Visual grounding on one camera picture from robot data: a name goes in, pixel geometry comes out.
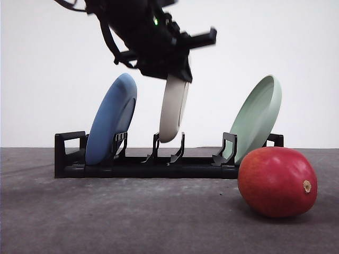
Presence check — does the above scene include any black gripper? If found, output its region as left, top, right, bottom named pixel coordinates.
left=115, top=13, right=217, bottom=83

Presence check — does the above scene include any white plate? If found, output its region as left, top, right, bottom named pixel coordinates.
left=159, top=75, right=189, bottom=143

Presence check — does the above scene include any red pomegranate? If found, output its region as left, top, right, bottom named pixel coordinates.
left=238, top=147, right=318, bottom=219

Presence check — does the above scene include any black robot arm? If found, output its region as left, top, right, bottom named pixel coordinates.
left=86, top=0, right=217, bottom=83

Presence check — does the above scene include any blue plate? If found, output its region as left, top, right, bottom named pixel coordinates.
left=85, top=73, right=138, bottom=166

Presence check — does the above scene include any green plate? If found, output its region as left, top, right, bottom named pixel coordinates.
left=223, top=75, right=282, bottom=164

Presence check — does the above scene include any black plastic dish rack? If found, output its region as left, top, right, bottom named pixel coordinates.
left=55, top=131, right=284, bottom=179

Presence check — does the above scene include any black cable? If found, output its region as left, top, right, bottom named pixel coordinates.
left=54, top=0, right=120, bottom=64

